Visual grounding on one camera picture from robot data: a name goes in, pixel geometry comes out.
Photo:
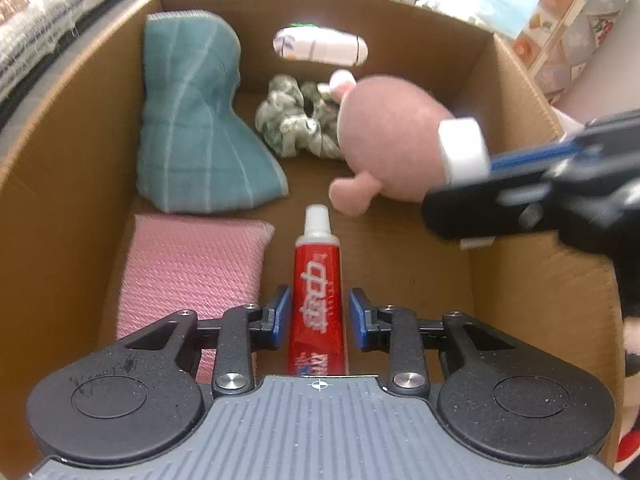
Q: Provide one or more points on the white fringed blanket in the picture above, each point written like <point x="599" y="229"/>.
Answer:
<point x="40" y="25"/>

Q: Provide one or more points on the pink textured sponge cloth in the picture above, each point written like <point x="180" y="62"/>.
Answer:
<point x="190" y="270"/>

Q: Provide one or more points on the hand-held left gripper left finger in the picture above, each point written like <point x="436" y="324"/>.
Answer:
<point x="282" y="317"/>

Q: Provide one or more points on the brown cardboard box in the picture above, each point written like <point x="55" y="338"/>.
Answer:
<point x="525" y="300"/>

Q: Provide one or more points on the patterned patchwork cover cloth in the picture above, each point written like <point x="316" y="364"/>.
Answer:
<point x="575" y="25"/>

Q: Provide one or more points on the teal cleaning cloth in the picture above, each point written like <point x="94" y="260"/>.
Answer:
<point x="200" y="120"/>

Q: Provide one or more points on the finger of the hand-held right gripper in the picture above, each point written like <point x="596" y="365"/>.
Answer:
<point x="485" y="210"/>
<point x="530" y="157"/>

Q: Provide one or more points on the pink plush toy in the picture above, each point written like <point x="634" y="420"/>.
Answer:
<point x="395" y="130"/>

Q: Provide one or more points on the green fabric scrunchie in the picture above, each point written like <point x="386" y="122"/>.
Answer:
<point x="285" y="115"/>

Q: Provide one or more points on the red toothpaste tube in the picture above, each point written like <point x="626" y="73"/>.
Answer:
<point x="315" y="290"/>

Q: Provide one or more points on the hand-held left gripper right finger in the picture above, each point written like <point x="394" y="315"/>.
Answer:
<point x="357" y="320"/>

